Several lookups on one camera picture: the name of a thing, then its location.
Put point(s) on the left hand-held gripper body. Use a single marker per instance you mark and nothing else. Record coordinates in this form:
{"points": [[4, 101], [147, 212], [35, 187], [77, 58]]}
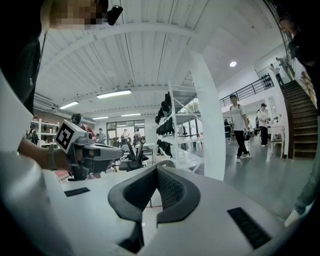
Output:
{"points": [[65, 136]]}

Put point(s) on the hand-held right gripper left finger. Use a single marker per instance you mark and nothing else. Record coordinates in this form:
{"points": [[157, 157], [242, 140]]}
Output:
{"points": [[117, 200]]}

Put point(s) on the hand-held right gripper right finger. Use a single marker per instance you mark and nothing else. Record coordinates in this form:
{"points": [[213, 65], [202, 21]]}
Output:
{"points": [[192, 200]]}

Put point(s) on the person's left forearm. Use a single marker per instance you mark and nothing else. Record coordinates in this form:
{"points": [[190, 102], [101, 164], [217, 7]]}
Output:
{"points": [[35, 155]]}

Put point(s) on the person's left hand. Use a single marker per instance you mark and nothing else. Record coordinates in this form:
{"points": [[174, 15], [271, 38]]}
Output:
{"points": [[78, 155]]}

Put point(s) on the white shelf with items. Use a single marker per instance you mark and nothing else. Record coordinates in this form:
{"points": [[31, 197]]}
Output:
{"points": [[47, 124]]}

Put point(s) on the pale wrist band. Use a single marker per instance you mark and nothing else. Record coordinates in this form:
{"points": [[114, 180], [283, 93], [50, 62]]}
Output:
{"points": [[53, 157]]}

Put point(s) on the long ceiling tube light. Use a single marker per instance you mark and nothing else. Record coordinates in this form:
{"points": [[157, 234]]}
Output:
{"points": [[131, 114], [100, 117], [68, 105], [113, 94]]}

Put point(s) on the pink box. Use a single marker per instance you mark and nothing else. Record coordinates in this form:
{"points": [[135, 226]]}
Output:
{"points": [[62, 173]]}

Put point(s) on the black office chair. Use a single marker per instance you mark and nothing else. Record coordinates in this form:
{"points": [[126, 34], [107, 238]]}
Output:
{"points": [[127, 163], [147, 152]]}

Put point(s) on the woven arched chair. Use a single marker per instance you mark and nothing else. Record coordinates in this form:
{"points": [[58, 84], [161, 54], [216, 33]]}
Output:
{"points": [[170, 162]]}

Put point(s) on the white metal shelving rack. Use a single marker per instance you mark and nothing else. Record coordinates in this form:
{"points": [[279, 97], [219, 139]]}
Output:
{"points": [[186, 155]]}

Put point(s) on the black framed glass doors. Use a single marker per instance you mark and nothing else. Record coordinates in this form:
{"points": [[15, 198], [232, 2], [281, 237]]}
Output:
{"points": [[115, 130]]}

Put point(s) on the black hanging garment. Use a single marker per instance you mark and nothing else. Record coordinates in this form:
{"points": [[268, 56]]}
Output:
{"points": [[165, 148], [165, 128], [167, 105]]}

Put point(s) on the white garment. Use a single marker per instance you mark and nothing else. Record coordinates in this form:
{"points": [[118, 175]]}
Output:
{"points": [[210, 120]]}

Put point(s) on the person's black shirt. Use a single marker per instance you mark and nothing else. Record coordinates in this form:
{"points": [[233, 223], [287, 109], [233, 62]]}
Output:
{"points": [[15, 50]]}

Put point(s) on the person's head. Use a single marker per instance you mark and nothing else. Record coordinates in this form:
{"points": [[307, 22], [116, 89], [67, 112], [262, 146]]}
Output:
{"points": [[75, 12]]}

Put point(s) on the black metal balcony railing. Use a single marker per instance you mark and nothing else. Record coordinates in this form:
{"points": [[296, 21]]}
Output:
{"points": [[250, 86]]}

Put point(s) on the brown wooden staircase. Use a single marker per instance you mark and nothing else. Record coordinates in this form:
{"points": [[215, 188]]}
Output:
{"points": [[300, 120]]}

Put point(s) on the round ceiling light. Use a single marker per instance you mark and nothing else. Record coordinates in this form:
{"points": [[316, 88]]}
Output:
{"points": [[233, 63]]}

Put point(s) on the black head-mounted camera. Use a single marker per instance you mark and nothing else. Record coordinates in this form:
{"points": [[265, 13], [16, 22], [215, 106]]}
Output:
{"points": [[114, 15]]}

